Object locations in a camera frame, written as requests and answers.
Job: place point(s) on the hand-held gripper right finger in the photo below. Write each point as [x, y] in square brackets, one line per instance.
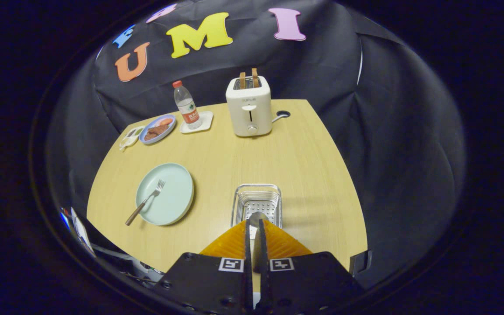
[266, 288]

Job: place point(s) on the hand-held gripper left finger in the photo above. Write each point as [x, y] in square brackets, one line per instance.
[248, 284]

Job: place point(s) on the metal spoon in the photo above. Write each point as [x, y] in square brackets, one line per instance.
[257, 218]

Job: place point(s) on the metal drain basket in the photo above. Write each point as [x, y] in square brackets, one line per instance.
[256, 197]

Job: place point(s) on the light green plate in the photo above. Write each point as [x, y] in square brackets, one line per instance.
[173, 201]

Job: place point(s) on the white toaster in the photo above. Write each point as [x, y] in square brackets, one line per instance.
[247, 118]

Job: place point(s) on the white square coaster tray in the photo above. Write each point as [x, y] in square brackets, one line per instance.
[206, 120]

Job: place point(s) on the blue plate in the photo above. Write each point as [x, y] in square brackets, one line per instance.
[167, 132]

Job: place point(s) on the white flat object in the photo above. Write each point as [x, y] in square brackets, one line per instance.
[80, 229]

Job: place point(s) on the brown meat slices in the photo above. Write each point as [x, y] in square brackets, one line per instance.
[155, 132]

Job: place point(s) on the orange food slice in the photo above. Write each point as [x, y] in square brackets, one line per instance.
[165, 121]

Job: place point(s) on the clear water bottle red cap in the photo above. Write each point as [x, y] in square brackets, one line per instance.
[186, 107]

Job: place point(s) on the white divided sauce dish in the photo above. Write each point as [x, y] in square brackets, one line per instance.
[130, 138]

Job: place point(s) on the small blue object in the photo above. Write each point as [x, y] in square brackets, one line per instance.
[64, 220]

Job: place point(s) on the brown toast slice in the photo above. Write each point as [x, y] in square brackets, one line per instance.
[242, 81]
[255, 78]

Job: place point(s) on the black backdrop cloth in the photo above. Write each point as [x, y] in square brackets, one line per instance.
[322, 65]

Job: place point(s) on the black table edge bracket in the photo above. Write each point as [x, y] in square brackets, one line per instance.
[359, 262]

